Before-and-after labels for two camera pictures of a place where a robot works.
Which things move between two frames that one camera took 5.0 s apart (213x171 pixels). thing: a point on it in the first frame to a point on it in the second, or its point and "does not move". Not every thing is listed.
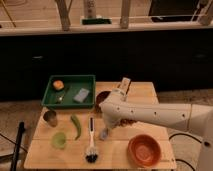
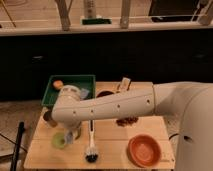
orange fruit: x=58 y=84 does not move
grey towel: x=104 y=133 to x=69 y=138
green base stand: x=87 y=21 does not move
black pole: x=21 y=128 does not move
